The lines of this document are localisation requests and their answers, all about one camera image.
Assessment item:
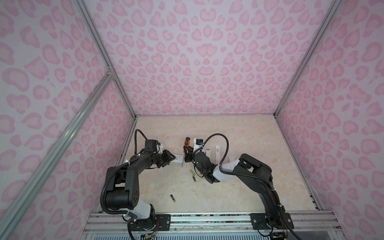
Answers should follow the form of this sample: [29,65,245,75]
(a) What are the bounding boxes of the orange handled screwdriver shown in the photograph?
[182,137,191,167]

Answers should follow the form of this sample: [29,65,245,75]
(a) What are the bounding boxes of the white air conditioner remote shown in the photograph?
[172,154,184,164]

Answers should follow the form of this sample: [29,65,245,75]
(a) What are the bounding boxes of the long slim white remote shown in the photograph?
[205,149,211,159]

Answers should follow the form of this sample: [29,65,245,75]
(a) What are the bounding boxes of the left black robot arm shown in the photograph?
[100,130,176,231]

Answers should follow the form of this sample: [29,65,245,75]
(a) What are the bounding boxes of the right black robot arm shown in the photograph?
[183,133,294,234]

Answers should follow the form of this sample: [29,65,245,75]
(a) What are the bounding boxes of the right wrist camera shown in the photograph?
[193,138,204,152]

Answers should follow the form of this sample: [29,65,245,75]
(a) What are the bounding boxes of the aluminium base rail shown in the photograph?
[82,211,346,240]

